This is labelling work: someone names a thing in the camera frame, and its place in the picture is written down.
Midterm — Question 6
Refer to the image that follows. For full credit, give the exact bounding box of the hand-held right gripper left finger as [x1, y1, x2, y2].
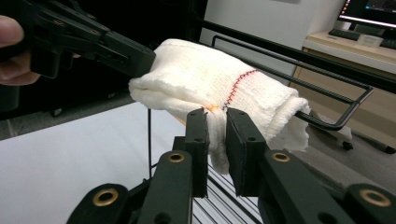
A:
[172, 107, 209, 199]

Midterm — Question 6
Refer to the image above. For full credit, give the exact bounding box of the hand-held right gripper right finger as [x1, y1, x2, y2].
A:
[225, 106, 269, 198]

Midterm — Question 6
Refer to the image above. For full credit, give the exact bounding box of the white towel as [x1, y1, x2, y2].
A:
[128, 37, 312, 176]

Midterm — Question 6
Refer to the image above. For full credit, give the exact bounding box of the black wire rack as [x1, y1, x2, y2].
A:
[147, 34, 375, 224]

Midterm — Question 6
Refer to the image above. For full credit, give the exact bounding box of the white cabinet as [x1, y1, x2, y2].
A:
[199, 0, 345, 86]

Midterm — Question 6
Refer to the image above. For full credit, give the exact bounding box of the wooden desk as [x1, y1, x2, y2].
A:
[289, 30, 396, 139]

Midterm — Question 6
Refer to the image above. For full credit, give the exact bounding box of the black keyboard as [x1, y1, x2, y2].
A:
[328, 28, 362, 42]

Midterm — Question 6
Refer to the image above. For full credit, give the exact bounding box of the computer monitor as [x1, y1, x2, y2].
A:
[336, 0, 396, 30]

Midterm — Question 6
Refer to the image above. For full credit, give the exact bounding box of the black metal frame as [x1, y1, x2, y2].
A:
[195, 19, 396, 95]

